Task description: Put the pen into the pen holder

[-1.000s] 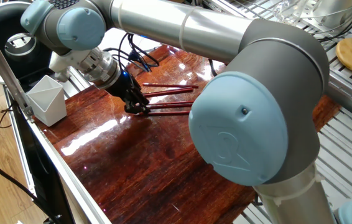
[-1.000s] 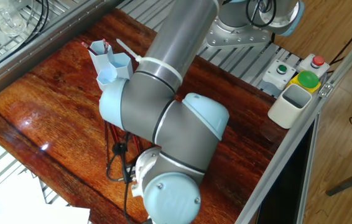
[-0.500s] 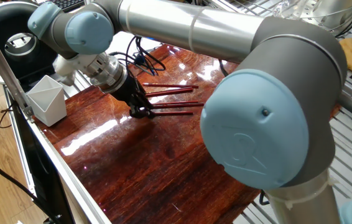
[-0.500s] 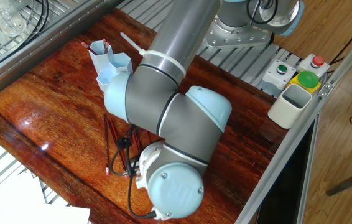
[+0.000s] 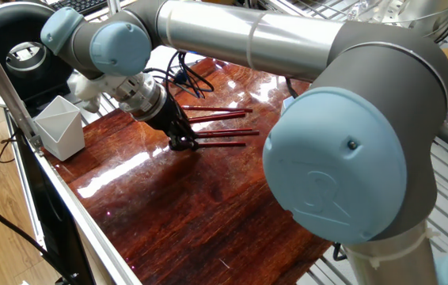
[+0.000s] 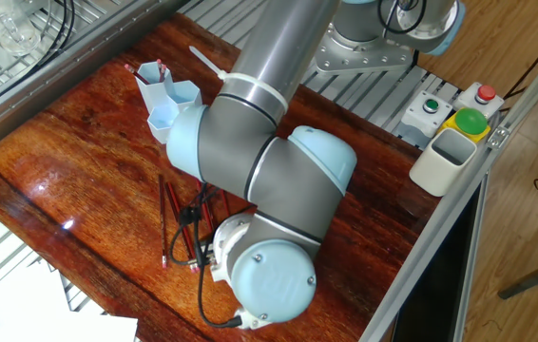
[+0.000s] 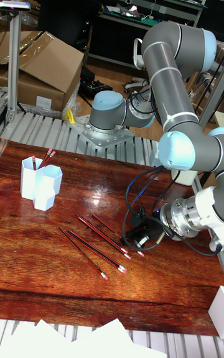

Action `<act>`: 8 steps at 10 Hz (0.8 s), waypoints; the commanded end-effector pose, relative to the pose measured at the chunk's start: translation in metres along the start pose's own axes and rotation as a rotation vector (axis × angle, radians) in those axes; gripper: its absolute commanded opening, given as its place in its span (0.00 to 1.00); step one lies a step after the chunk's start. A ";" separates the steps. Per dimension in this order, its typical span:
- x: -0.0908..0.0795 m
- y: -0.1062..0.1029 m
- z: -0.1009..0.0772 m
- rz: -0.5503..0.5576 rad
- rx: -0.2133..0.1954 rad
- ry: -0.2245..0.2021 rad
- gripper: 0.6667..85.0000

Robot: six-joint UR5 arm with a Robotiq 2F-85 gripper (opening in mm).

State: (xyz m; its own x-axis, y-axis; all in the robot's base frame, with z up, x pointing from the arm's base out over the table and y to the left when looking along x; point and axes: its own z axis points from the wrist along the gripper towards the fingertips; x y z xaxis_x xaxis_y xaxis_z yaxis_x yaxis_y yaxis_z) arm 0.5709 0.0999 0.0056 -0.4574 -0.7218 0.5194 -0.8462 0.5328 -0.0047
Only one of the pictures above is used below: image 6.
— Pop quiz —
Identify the clear plastic container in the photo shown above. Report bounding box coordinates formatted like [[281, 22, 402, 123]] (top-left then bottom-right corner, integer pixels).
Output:
[[0, 0, 44, 56]]

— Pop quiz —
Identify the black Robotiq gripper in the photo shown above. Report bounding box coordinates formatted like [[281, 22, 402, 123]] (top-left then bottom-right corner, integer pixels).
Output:
[[187, 226, 217, 271]]

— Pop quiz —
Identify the light blue hexagonal pen holder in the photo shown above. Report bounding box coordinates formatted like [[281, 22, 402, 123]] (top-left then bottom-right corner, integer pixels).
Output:
[[133, 59, 202, 144]]

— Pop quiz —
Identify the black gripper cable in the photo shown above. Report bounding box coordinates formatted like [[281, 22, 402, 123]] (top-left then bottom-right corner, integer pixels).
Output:
[[178, 185, 251, 330]]

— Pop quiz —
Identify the brown wood-grain board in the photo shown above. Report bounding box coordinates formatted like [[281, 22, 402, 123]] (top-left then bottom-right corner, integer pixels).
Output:
[[0, 19, 443, 342]]

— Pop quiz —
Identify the large white paper sheet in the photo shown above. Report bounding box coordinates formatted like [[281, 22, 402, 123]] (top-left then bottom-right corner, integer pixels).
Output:
[[0, 274, 72, 342]]

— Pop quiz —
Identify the white rounded rectangular pen holder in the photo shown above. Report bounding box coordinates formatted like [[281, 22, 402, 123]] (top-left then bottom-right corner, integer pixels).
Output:
[[409, 127, 480, 199]]

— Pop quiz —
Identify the black cable bundle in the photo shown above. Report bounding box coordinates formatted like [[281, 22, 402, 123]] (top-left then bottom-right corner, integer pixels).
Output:
[[17, 0, 80, 60]]

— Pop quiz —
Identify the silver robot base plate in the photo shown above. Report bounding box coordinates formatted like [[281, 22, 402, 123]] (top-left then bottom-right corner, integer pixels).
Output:
[[312, 33, 417, 77]]

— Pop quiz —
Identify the white control button box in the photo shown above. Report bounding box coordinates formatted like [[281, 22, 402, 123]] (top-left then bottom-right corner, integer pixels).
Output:
[[400, 82, 506, 145]]

